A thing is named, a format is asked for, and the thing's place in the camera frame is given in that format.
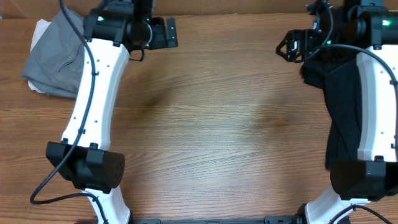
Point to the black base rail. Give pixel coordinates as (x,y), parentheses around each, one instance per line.
(211,221)

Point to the folded beige shorts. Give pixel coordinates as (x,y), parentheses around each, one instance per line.
(41,27)

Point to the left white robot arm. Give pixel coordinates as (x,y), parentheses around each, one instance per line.
(83,156)

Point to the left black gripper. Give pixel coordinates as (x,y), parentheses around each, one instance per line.
(160,40)

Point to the grey shorts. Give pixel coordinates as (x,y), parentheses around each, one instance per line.
(55,64)

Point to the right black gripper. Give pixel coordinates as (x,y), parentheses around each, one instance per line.
(298,45)

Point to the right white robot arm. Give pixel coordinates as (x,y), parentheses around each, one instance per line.
(370,30)

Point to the black t-shirt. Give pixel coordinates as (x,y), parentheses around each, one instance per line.
(339,79)

